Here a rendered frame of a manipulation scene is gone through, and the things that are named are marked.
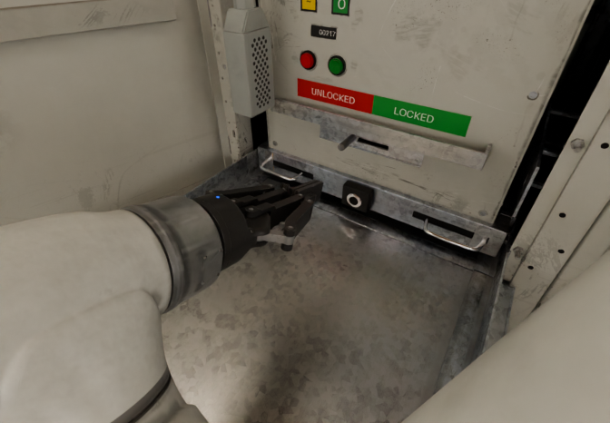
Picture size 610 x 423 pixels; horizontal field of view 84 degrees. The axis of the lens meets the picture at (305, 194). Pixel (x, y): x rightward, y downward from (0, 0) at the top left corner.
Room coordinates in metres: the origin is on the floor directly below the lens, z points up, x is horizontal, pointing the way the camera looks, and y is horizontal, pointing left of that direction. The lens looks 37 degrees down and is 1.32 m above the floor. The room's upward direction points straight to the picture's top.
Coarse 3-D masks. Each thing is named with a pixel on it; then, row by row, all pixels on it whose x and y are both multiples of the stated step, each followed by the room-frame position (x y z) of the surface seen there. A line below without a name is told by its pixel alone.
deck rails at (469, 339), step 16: (240, 160) 0.66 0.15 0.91; (224, 176) 0.61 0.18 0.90; (240, 176) 0.65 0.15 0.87; (192, 192) 0.54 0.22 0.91; (496, 272) 0.38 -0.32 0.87; (480, 288) 0.36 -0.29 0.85; (496, 288) 0.32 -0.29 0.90; (464, 304) 0.32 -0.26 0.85; (480, 304) 0.32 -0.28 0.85; (496, 304) 0.28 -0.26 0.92; (464, 320) 0.29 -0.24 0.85; (480, 320) 0.29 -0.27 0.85; (464, 336) 0.27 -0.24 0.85; (480, 336) 0.26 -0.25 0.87; (448, 352) 0.24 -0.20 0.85; (464, 352) 0.24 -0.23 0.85; (480, 352) 0.22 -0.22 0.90; (448, 368) 0.22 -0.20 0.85; (464, 368) 0.22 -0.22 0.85
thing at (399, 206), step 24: (264, 144) 0.71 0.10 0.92; (288, 168) 0.66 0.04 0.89; (312, 168) 0.62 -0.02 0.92; (336, 192) 0.59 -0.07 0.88; (384, 192) 0.53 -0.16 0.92; (408, 216) 0.50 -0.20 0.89; (432, 216) 0.48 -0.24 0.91; (456, 216) 0.45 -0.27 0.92; (504, 216) 0.45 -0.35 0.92; (456, 240) 0.45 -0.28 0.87; (504, 240) 0.41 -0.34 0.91
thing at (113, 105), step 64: (0, 0) 0.54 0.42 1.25; (64, 0) 0.59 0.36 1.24; (128, 0) 0.63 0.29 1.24; (192, 0) 0.72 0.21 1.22; (0, 64) 0.51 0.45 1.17; (64, 64) 0.56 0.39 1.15; (128, 64) 0.63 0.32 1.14; (192, 64) 0.71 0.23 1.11; (0, 128) 0.49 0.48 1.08; (64, 128) 0.54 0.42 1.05; (128, 128) 0.60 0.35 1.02; (192, 128) 0.69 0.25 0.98; (0, 192) 0.46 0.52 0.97; (64, 192) 0.51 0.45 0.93; (128, 192) 0.58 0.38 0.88
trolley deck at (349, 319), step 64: (256, 256) 0.43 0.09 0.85; (320, 256) 0.43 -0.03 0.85; (384, 256) 0.43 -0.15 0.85; (192, 320) 0.30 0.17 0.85; (256, 320) 0.30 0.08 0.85; (320, 320) 0.30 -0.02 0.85; (384, 320) 0.30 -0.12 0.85; (448, 320) 0.30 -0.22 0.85; (192, 384) 0.20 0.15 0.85; (256, 384) 0.20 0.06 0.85; (320, 384) 0.20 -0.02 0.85; (384, 384) 0.20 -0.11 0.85
